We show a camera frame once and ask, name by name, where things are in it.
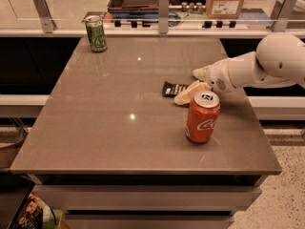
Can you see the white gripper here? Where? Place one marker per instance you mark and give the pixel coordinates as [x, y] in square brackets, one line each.
[216, 75]

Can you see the red coca-cola can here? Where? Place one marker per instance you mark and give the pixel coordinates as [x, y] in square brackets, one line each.
[202, 115]

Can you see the black rxbar chocolate wrapper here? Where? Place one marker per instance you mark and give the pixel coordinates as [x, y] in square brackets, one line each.
[173, 89]

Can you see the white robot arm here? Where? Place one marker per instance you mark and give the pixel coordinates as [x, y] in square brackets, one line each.
[278, 61]

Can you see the green soda can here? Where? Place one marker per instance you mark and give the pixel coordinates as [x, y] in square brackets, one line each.
[95, 33]

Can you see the cardboard box with label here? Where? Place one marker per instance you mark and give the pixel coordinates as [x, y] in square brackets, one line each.
[223, 9]

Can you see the grey table drawer unit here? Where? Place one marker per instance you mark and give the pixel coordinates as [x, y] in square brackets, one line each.
[148, 207]

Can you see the snack bag under table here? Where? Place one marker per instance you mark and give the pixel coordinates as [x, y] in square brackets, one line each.
[31, 215]

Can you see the dark box at left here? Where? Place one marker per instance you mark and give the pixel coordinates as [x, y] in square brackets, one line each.
[14, 191]

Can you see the middle metal glass bracket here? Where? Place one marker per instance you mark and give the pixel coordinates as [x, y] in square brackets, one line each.
[163, 13]

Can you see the metal glass bracket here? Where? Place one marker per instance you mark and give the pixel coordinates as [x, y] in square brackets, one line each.
[47, 23]
[163, 13]
[287, 14]

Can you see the right metal glass bracket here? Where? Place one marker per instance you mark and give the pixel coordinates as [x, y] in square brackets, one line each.
[287, 14]

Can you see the left metal glass bracket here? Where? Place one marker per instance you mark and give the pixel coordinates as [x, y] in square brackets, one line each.
[47, 23]

